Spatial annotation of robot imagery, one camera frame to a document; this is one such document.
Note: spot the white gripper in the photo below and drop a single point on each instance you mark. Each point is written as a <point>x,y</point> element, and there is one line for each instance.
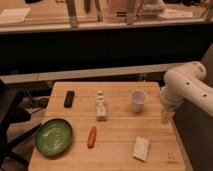
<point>170,100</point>

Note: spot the black eraser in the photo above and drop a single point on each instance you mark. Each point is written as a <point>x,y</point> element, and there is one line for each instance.
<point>69,99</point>

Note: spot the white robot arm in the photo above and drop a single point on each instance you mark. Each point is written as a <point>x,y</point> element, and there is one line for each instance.
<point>185,82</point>

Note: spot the white sponge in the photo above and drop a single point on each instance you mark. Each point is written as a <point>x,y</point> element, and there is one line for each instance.
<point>141,148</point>

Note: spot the white paper cup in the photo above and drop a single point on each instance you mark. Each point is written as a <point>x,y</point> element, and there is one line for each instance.
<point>138,100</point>

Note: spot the small white bottle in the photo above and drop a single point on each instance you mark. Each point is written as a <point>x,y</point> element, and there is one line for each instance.
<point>101,112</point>

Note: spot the orange carrot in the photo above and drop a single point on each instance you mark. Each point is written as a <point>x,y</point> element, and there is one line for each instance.
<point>91,137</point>

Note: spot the green plate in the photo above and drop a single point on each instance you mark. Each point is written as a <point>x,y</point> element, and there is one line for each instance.
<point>54,137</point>

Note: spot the black chair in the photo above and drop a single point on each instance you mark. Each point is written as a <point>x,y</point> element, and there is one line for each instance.
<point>9,100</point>

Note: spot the wooden shelf rail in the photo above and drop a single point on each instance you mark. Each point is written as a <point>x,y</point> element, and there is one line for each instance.
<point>87,73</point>

